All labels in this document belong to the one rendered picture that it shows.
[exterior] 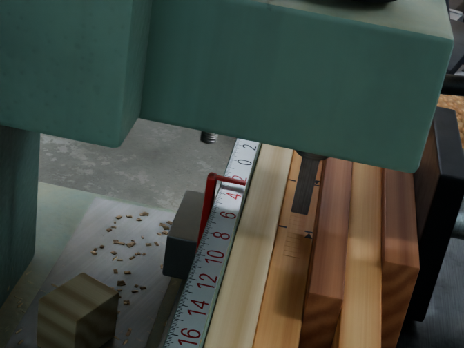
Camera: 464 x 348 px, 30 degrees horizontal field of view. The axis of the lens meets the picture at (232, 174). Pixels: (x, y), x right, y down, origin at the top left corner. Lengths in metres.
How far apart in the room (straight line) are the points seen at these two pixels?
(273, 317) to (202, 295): 0.04
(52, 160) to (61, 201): 1.72
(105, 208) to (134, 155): 1.78
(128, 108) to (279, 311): 0.12
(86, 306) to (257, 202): 0.15
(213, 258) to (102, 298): 0.17
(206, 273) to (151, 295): 0.24
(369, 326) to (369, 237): 0.08
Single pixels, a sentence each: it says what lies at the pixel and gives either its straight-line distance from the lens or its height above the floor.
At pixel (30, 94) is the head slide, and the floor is 1.02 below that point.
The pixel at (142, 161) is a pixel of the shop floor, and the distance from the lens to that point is 2.48.
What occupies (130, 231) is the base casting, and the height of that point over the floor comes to 0.80.
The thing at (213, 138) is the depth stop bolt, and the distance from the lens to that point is 0.51.
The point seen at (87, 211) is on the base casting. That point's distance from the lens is 0.72.
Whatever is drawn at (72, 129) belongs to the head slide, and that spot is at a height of 1.01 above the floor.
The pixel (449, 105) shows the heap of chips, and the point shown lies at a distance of 0.72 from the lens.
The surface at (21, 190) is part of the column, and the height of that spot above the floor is 0.88.
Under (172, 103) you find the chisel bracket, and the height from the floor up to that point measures 1.01.
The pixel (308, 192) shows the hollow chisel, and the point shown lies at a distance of 0.46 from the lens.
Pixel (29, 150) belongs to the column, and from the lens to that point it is 0.59.
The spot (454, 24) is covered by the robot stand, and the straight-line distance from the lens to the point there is 1.32.
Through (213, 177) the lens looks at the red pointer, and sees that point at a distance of 0.46.
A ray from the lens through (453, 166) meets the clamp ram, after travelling 0.45.
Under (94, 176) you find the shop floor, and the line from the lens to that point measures 2.38.
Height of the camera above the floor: 1.18
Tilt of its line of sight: 28 degrees down
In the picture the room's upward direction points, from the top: 10 degrees clockwise
